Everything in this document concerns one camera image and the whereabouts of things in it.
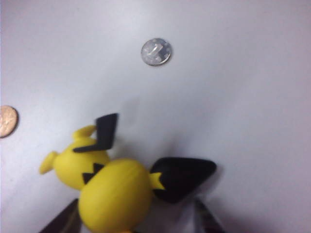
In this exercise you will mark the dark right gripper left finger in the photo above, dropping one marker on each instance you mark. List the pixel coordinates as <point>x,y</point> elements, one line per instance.
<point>65,219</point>

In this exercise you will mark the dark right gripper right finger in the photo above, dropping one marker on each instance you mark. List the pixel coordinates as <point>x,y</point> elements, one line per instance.
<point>209,219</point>

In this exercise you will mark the copper coin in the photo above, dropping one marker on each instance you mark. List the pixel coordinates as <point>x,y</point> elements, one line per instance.
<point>7,121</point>

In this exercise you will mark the yellow black pichu doll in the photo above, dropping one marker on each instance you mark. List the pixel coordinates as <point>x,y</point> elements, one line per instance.
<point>116,194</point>

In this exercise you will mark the silver coin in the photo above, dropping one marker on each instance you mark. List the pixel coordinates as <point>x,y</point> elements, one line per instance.
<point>156,51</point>

